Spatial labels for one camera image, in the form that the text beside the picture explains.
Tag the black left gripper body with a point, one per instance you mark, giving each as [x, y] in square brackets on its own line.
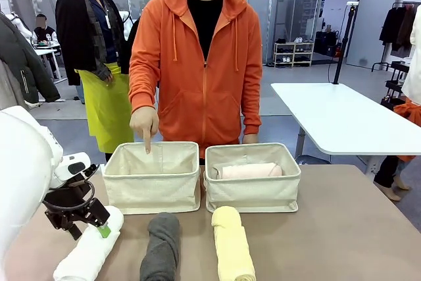
[75, 208]

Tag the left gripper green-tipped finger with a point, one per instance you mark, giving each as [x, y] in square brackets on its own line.
[104, 230]
[75, 232]

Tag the white towel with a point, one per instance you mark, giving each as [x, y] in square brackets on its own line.
[89, 251]

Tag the grey towel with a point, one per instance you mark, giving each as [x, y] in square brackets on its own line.
[162, 248]

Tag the yellow towel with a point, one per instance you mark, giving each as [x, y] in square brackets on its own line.
[232, 248]

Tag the pink towel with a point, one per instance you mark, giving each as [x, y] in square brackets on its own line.
[250, 170]

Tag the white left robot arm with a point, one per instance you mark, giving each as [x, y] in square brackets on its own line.
[23, 169]

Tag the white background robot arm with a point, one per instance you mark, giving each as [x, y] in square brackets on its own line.
[19, 24]

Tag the person's right hand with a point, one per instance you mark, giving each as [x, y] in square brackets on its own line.
[144, 123]

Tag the skirt person's hand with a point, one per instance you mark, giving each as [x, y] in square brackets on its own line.
[108, 77]

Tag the person's left hand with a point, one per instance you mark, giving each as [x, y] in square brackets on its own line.
[250, 139]

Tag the beige fabric basket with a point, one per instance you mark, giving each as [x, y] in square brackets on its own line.
[250, 193]
[154, 192]

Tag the person in yellow-green skirt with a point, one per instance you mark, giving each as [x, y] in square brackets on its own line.
[105, 106]

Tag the person in dark puffer jacket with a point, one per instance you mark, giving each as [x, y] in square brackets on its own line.
[23, 64]

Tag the white background desk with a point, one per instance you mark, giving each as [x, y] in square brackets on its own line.
[49, 52]

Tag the person in orange hoodie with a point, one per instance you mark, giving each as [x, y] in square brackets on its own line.
[204, 96]

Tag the seated person in varsity jacket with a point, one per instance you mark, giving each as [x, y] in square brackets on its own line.
[44, 32]

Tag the white table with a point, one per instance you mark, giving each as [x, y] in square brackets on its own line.
[335, 116]

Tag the wooden shoe rack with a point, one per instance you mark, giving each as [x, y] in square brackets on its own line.
[293, 54]

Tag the black equipment case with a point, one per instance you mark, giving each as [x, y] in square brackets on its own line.
[325, 42]

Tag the black stand pole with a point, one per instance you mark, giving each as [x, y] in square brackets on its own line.
[343, 40]

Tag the black utility cart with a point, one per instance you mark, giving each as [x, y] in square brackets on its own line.
[396, 83]

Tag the orange cloth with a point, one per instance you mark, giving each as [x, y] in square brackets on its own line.
[409, 113]

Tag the clothes rack with dark coats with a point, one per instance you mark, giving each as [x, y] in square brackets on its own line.
[396, 31]

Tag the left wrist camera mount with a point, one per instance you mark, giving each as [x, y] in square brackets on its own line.
[90, 169]

